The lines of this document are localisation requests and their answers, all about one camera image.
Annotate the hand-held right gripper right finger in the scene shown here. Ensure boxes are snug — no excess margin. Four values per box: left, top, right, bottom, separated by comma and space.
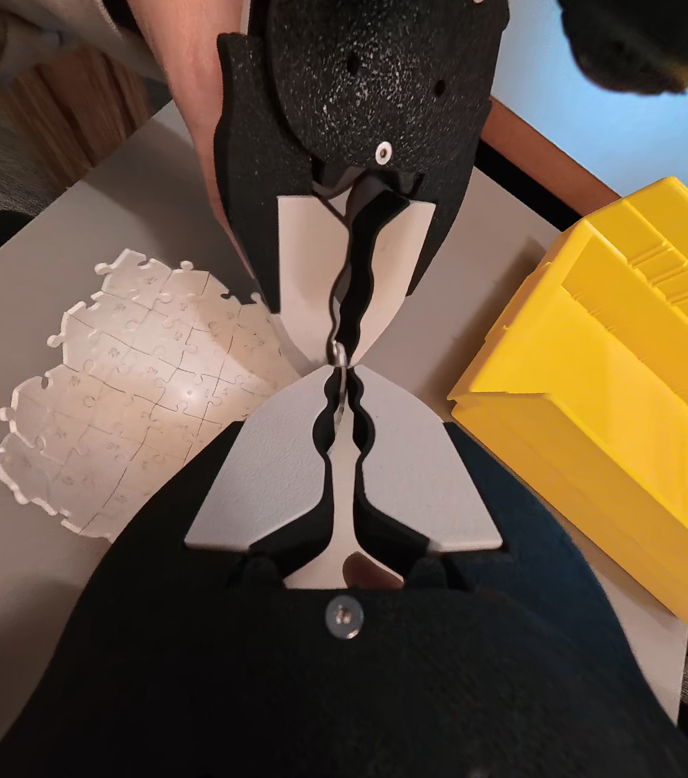
347, 365, 504, 577

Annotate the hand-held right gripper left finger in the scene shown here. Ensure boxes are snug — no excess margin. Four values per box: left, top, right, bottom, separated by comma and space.
184, 365, 336, 572

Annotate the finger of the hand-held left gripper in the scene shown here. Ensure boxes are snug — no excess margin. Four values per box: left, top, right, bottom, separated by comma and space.
334, 190, 437, 365
277, 193, 354, 365

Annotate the curved single puzzle piece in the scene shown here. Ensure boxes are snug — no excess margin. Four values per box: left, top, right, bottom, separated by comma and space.
330, 340, 351, 437

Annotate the partly built puzzle ball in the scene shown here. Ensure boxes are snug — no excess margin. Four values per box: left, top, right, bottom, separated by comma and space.
0, 248, 302, 539

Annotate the person's left forearm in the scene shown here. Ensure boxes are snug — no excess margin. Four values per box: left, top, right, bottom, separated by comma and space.
126, 0, 259, 282

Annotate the person's right hand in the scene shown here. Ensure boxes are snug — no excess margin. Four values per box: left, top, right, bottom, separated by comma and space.
343, 552, 404, 589

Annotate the yellow plastic bin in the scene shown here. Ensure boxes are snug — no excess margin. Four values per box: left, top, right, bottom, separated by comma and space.
447, 176, 688, 644

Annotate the person's grey sweatshirt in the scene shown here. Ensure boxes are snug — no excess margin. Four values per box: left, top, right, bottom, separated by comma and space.
0, 0, 165, 83

